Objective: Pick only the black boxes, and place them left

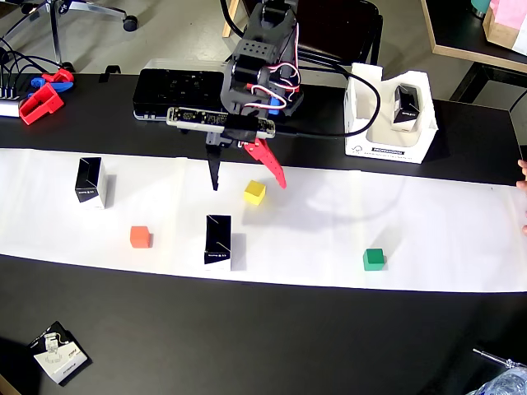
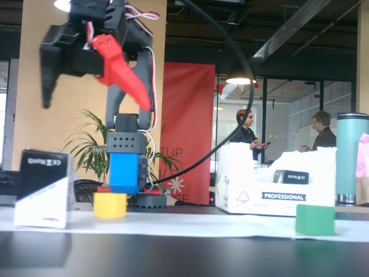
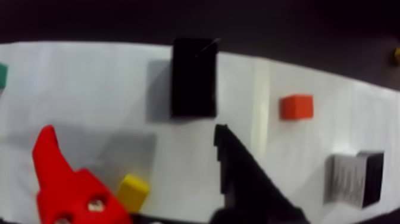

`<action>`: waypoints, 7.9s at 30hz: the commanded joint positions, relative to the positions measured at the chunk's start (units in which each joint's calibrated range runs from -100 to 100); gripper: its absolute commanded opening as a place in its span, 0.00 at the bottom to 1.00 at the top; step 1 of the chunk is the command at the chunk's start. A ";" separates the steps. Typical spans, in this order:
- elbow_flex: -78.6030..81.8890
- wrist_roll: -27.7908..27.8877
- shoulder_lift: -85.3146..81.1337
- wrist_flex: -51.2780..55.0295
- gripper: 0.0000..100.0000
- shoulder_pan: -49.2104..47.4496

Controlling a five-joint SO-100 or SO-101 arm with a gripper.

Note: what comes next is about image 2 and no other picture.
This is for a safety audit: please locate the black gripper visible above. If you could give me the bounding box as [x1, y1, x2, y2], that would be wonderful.
[39, 0, 151, 112]

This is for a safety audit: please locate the black and white box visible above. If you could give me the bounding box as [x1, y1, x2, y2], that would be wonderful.
[273, 169, 315, 185]
[13, 148, 76, 229]

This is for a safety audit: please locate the gray robot arm blue base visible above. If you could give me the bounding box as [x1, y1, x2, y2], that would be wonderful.
[96, 17, 168, 210]

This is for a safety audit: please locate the white ceiling lamp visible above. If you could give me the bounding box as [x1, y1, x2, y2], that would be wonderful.
[53, 0, 73, 13]

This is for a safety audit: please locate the green potted plant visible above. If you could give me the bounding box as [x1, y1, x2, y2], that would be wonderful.
[62, 108, 185, 183]

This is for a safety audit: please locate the red banner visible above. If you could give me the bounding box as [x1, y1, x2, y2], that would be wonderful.
[159, 61, 216, 206]

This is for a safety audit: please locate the black hard case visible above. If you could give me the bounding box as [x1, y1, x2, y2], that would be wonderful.
[0, 170, 21, 204]

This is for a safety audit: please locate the yellow cube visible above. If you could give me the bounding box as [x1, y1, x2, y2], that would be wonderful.
[93, 192, 128, 219]

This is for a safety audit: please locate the round pendant lamp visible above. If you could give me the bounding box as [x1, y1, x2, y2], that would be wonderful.
[225, 76, 257, 85]

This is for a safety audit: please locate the person with glasses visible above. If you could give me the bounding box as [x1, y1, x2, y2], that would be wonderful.
[235, 108, 272, 162]

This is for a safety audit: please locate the white paper sheet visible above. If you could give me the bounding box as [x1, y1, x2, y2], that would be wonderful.
[0, 206, 369, 242]

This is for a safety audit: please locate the white cardboard tray box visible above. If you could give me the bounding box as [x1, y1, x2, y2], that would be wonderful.
[215, 141, 338, 217]

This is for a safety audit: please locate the person with light short hair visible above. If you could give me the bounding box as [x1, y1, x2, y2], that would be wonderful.
[299, 110, 337, 153]

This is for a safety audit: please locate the green cube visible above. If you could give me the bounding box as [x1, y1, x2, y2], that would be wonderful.
[295, 204, 336, 237]

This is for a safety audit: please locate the teal thermos tumbler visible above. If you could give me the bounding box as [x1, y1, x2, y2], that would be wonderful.
[336, 113, 369, 204]

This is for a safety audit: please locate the pink paper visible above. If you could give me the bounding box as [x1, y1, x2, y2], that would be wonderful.
[356, 134, 369, 178]

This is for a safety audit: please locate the brown cardboard box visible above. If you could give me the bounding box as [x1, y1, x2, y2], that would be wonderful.
[356, 175, 369, 206]

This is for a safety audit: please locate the white red servo wire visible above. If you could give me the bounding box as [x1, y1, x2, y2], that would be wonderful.
[123, 4, 161, 21]
[142, 46, 159, 193]
[84, 21, 96, 51]

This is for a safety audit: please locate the black camera cable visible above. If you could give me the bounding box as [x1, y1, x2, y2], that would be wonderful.
[155, 0, 258, 185]

